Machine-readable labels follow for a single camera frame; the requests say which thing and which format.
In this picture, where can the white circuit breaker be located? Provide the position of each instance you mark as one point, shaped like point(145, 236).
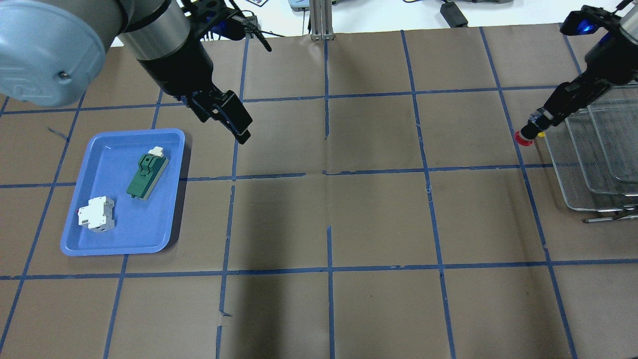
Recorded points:
point(97, 216)

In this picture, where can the red emergency stop button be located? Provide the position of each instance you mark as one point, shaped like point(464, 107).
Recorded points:
point(523, 138)

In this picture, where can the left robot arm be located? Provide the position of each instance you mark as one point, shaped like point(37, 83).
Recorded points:
point(51, 50)

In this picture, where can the aluminium profile post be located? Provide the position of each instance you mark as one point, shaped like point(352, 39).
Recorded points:
point(321, 27)

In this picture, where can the blue plastic tray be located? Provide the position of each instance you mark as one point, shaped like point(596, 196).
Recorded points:
point(109, 165)

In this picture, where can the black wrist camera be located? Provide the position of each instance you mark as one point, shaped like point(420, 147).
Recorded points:
point(215, 16)
point(588, 20)

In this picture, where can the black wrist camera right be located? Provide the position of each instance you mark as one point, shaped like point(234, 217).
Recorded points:
point(588, 20)

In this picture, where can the wire mesh shelf rack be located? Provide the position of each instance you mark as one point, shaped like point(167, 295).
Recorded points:
point(594, 155)

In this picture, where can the black power adapter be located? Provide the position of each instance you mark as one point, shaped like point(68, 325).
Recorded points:
point(452, 15)

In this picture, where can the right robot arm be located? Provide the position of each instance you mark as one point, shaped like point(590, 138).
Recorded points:
point(630, 20)

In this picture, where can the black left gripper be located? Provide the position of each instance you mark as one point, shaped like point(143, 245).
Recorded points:
point(172, 73)

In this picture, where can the green electrical switch module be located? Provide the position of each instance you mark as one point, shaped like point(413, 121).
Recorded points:
point(151, 165)

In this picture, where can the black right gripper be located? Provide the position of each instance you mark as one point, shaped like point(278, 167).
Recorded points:
point(584, 86)

